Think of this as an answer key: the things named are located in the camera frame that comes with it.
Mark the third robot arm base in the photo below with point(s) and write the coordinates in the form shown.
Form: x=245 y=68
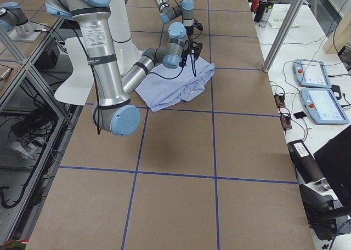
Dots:
x=15 y=22

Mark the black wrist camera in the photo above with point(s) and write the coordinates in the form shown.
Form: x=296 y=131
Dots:
x=195 y=49
x=198 y=26

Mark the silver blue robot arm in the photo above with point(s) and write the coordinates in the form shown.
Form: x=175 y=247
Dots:
x=172 y=6
x=117 y=66

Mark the light blue striped shirt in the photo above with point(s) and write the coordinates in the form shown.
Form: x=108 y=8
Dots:
x=164 y=87

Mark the aluminium frame post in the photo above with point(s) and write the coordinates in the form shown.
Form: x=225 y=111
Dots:
x=282 y=33

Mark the blue teach pendant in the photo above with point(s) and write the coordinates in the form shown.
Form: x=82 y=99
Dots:
x=323 y=107
x=311 y=73

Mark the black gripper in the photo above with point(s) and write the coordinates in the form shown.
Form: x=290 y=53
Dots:
x=193 y=49
x=195 y=27

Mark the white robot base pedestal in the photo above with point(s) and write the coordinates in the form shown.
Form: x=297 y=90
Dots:
x=126 y=52

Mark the white plastic chair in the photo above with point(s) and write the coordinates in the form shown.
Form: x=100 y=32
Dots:
x=76 y=89

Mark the upper blue teach pendant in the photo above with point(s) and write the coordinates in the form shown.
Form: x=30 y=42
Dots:
x=311 y=73

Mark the clear bottle black lid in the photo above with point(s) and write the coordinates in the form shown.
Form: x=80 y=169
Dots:
x=266 y=14

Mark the black computer monitor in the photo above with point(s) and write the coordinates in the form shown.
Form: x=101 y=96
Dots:
x=333 y=160

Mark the lower blue teach pendant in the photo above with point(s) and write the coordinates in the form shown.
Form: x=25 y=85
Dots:
x=323 y=107

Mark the black water bottle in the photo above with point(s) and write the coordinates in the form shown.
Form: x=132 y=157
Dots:
x=260 y=10

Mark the orange black circuit board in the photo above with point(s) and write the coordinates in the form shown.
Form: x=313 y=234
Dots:
x=279 y=100

